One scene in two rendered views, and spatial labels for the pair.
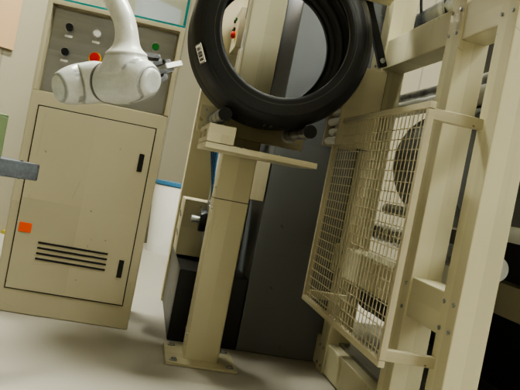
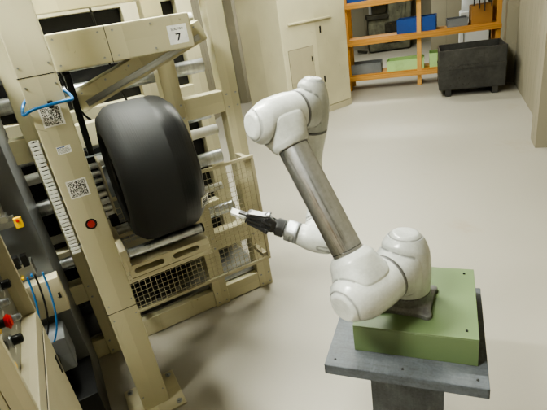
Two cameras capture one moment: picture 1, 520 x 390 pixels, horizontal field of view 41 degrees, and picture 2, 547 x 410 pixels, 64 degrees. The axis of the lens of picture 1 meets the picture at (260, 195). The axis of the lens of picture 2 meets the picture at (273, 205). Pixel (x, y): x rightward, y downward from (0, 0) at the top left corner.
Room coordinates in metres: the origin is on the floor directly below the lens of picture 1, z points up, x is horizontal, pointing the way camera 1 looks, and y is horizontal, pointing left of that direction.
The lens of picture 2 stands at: (2.35, 1.96, 1.76)
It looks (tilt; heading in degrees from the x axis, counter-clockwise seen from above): 24 degrees down; 255
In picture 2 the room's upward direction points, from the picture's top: 9 degrees counter-clockwise
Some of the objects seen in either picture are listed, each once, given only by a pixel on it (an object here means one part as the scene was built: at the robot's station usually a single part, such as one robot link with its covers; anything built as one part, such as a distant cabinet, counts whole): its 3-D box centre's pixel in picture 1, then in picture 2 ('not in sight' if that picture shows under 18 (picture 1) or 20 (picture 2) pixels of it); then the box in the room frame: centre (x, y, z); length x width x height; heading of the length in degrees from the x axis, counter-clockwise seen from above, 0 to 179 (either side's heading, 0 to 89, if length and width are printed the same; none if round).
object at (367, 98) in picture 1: (354, 110); (86, 192); (2.68, -0.29, 1.05); 0.20 x 0.15 x 0.30; 10
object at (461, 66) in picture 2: not in sight; (470, 67); (-2.89, -3.99, 0.36); 1.00 x 0.82 x 0.71; 141
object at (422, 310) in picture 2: not in sight; (408, 290); (1.62, 0.87, 0.78); 0.22 x 0.18 x 0.06; 45
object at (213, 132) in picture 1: (216, 135); (168, 253); (2.38, 0.19, 0.84); 0.36 x 0.09 x 0.06; 10
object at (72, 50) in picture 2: not in sight; (120, 41); (2.33, -0.27, 1.71); 0.61 x 0.25 x 0.15; 10
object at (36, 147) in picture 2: not in sight; (57, 199); (2.73, 0.15, 1.19); 0.05 x 0.04 x 0.48; 100
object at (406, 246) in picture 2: not in sight; (404, 260); (1.64, 0.88, 0.92); 0.18 x 0.16 x 0.22; 20
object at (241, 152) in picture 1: (254, 155); (162, 248); (2.40, 0.05, 0.80); 0.37 x 0.36 x 0.02; 100
